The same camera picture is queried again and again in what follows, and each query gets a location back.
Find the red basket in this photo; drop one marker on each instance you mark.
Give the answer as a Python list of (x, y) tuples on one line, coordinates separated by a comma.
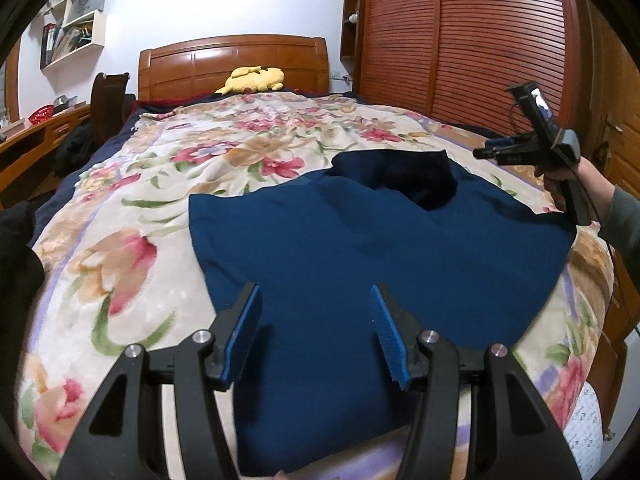
[(41, 115)]

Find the white wall shelf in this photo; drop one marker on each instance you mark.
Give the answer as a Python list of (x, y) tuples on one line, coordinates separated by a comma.
[(80, 15)]

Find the navy bed cover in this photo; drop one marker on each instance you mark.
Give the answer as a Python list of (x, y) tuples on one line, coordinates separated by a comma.
[(131, 120)]

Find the wooden bed headboard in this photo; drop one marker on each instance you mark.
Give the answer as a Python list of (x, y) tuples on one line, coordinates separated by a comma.
[(190, 65)]

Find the wooden door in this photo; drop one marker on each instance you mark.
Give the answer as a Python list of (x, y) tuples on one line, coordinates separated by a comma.
[(615, 85)]

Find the wooden louvred wardrobe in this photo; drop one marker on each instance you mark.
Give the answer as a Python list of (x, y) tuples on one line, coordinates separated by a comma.
[(450, 35)]

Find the metal bowl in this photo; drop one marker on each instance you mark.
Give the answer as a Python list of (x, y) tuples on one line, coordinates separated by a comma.
[(64, 101)]

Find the floral blanket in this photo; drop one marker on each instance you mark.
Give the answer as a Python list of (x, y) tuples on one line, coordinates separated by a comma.
[(150, 200)]

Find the wall socket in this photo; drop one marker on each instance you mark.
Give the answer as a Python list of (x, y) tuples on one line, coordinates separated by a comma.
[(340, 77)]

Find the wooden bed side rail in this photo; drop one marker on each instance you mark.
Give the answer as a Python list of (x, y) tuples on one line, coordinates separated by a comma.
[(612, 360)]

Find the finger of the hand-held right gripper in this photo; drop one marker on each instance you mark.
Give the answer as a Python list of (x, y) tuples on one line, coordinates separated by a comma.
[(487, 151)]

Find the white patterned bedsheet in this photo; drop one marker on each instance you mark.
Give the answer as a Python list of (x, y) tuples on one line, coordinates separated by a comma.
[(590, 435)]

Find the dark wooden chair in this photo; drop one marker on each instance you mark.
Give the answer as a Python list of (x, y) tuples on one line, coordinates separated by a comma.
[(107, 110)]

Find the person's right hand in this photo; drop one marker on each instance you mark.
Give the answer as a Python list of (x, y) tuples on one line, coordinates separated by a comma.
[(595, 190)]

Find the dark cloth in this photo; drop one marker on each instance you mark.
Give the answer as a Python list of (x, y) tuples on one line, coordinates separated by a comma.
[(17, 285)]

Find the person's right forearm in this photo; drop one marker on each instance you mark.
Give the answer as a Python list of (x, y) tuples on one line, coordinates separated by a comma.
[(622, 240)]

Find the yellow plush toy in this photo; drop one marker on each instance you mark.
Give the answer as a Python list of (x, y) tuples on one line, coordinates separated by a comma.
[(255, 79)]

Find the wooden desk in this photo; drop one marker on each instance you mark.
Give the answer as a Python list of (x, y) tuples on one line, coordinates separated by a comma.
[(25, 150)]

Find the navy blue suit jacket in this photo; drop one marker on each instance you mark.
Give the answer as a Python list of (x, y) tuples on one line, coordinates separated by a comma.
[(325, 240)]

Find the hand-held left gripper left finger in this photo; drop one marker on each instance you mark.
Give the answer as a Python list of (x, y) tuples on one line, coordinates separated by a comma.
[(242, 340)]

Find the black garment on chair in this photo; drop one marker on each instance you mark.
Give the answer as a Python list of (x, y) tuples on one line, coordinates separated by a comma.
[(75, 150)]

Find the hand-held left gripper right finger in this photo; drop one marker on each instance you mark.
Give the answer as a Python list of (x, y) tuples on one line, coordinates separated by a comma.
[(390, 340)]

